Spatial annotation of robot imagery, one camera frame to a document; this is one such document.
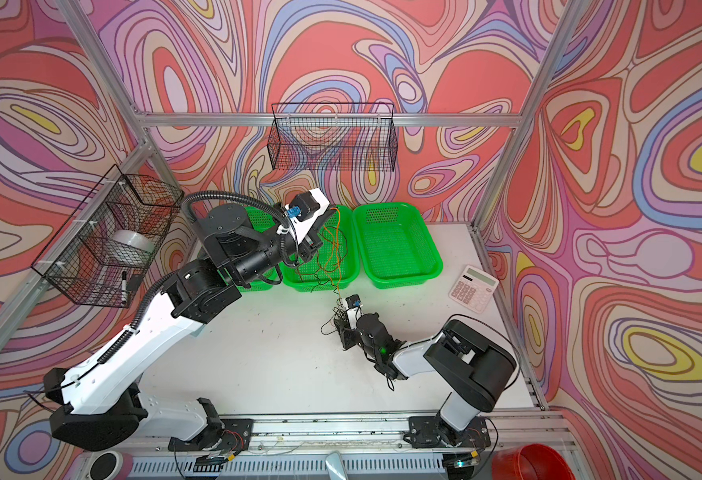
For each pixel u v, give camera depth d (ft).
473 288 3.24
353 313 2.47
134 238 2.41
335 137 3.15
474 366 1.53
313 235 1.52
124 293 2.35
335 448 2.40
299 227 1.47
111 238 2.26
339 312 2.84
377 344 2.23
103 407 1.29
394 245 3.70
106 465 2.15
